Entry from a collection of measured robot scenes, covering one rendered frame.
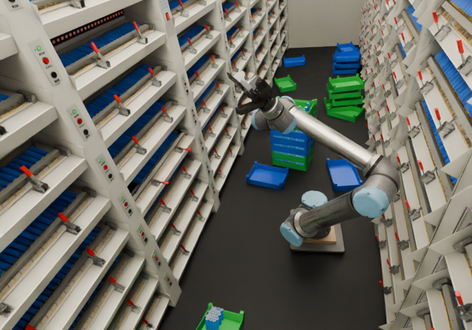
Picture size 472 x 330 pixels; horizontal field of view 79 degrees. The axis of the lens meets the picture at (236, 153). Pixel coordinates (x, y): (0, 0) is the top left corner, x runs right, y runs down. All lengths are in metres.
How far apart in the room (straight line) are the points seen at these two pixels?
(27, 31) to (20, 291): 0.72
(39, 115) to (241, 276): 1.38
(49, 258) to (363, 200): 1.09
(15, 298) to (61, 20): 0.81
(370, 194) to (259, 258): 0.97
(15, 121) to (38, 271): 0.45
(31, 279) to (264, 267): 1.24
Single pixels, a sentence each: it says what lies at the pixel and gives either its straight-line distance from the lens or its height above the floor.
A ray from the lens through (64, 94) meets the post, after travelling 1.03.
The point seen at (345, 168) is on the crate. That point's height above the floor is 0.00.
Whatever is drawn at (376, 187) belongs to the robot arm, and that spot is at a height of 0.81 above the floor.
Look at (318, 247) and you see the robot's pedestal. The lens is 1.89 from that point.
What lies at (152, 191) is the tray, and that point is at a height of 0.71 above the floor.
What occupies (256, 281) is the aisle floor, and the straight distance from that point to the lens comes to 1.85.
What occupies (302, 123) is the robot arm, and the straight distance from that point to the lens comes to 1.36.
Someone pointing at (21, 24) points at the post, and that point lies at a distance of 0.98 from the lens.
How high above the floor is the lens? 1.63
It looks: 37 degrees down
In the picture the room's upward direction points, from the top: 10 degrees counter-clockwise
